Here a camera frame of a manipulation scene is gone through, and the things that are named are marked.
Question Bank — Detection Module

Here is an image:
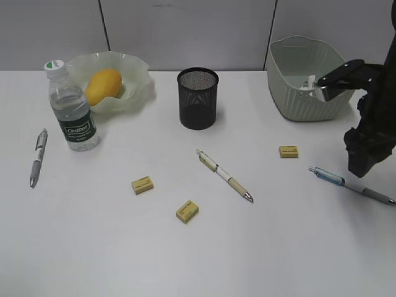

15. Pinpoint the grey white pen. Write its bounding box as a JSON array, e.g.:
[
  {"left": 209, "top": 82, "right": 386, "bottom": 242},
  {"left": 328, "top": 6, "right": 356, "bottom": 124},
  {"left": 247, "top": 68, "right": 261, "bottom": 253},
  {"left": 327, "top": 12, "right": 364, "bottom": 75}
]
[{"left": 30, "top": 129, "right": 48, "bottom": 188}]

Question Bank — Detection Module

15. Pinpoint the blue grey pen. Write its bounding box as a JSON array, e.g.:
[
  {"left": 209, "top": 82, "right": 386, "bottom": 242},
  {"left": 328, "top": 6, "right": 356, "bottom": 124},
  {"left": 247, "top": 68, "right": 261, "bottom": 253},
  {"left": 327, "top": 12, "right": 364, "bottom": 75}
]
[{"left": 308, "top": 166, "right": 395, "bottom": 206}]

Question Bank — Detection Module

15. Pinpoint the yellow eraser left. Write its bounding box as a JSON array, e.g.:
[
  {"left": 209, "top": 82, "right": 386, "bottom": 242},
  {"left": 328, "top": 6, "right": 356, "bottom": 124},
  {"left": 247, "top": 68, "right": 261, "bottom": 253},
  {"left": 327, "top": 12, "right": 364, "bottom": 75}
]
[{"left": 131, "top": 176, "right": 154, "bottom": 195}]

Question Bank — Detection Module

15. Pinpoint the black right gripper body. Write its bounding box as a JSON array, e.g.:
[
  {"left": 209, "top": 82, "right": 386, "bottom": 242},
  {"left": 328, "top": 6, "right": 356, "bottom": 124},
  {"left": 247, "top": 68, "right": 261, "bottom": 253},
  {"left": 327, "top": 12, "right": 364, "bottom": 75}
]
[{"left": 343, "top": 94, "right": 395, "bottom": 178}]

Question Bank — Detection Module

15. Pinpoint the yellow eraser right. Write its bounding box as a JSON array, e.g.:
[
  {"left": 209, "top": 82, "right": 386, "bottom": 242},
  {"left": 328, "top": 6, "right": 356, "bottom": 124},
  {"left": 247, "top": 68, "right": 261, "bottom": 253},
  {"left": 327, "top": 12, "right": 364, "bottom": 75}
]
[{"left": 278, "top": 145, "right": 299, "bottom": 158}]

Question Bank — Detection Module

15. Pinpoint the yellow mango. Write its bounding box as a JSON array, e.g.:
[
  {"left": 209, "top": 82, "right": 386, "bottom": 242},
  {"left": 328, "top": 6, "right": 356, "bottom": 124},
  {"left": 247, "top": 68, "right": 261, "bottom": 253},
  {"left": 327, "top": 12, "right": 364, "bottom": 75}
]
[{"left": 85, "top": 69, "right": 122, "bottom": 106}]

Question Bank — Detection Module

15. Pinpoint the clear water bottle green label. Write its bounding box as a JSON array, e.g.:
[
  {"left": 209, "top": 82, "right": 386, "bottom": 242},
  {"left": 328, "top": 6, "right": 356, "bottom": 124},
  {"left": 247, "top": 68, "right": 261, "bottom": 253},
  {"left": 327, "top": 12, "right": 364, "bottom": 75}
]
[{"left": 44, "top": 59, "right": 100, "bottom": 151}]

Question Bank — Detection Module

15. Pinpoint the pale green wavy glass plate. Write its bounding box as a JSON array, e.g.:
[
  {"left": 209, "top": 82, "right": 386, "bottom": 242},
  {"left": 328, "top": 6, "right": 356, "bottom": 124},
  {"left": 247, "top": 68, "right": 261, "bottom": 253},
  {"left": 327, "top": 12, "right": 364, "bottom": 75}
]
[{"left": 66, "top": 51, "right": 152, "bottom": 114}]

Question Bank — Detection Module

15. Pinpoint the yellow eraser front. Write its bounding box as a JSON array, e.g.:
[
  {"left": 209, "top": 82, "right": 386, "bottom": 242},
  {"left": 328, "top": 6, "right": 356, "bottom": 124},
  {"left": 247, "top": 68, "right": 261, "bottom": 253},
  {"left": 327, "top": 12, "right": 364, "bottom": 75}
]
[{"left": 176, "top": 200, "right": 199, "bottom": 224}]

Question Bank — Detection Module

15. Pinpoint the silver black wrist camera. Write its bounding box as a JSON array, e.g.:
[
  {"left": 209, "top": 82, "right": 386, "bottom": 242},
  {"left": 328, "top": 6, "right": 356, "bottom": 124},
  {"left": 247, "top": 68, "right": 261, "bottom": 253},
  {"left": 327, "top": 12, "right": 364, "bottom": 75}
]
[{"left": 313, "top": 59, "right": 384, "bottom": 102}]

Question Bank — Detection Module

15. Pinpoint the cream white pen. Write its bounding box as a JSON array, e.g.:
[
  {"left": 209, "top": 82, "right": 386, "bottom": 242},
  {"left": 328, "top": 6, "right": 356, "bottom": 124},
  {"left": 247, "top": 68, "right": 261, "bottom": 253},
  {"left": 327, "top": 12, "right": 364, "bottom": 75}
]
[{"left": 196, "top": 149, "right": 254, "bottom": 203}]

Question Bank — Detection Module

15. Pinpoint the black mesh pen holder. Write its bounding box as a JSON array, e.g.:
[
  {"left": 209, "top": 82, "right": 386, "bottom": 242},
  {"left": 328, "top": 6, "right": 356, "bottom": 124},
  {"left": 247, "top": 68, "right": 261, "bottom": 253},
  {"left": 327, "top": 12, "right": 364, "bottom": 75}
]
[{"left": 177, "top": 67, "right": 219, "bottom": 131}]

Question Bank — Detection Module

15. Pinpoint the light green plastic basket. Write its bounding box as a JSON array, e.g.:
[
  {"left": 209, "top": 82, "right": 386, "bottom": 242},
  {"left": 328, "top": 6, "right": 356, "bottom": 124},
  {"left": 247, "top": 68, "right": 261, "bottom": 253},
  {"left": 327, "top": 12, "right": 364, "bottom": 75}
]
[{"left": 267, "top": 35, "right": 354, "bottom": 122}]

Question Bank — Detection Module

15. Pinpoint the yellow eraser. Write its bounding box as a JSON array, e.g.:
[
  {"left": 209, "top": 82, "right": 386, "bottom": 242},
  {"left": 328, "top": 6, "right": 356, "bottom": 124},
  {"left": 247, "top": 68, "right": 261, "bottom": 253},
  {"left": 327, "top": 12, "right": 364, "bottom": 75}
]
[
  {"left": 278, "top": 145, "right": 299, "bottom": 158},
  {"left": 131, "top": 176, "right": 154, "bottom": 195},
  {"left": 176, "top": 200, "right": 199, "bottom": 224}
]

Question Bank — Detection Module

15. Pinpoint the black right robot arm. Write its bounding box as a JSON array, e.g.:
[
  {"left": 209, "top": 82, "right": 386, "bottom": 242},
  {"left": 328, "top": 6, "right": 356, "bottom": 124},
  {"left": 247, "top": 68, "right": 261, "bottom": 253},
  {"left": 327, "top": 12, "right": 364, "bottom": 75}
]
[{"left": 343, "top": 40, "right": 395, "bottom": 178}]

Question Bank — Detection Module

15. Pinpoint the white waste paper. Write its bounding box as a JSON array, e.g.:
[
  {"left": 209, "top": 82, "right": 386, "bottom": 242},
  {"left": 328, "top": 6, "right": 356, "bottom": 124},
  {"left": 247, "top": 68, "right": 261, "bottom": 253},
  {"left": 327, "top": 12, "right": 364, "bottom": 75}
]
[{"left": 299, "top": 75, "right": 317, "bottom": 91}]

